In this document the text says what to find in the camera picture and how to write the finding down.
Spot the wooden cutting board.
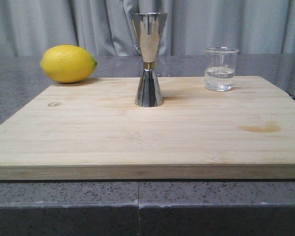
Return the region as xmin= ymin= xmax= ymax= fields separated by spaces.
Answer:
xmin=0 ymin=76 xmax=295 ymax=180

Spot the grey curtain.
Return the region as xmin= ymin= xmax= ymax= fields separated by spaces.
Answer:
xmin=0 ymin=0 xmax=295 ymax=57

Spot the steel double jigger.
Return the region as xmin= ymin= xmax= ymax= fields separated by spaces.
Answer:
xmin=131 ymin=12 xmax=167 ymax=107

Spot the glass beaker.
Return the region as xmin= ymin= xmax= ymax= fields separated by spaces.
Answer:
xmin=204 ymin=47 xmax=239 ymax=91

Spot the yellow lemon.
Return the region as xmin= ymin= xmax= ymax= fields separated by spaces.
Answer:
xmin=40 ymin=45 xmax=97 ymax=83

